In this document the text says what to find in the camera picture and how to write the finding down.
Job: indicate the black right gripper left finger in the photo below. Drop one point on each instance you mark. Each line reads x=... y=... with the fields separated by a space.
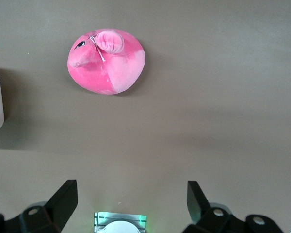
x=60 y=201

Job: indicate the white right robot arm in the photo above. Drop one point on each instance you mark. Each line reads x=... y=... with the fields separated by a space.
x=120 y=228

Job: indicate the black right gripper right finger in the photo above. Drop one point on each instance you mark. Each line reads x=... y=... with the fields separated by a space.
x=198 y=206

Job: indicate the pink plush toy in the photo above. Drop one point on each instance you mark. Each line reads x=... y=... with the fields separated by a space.
x=106 y=72

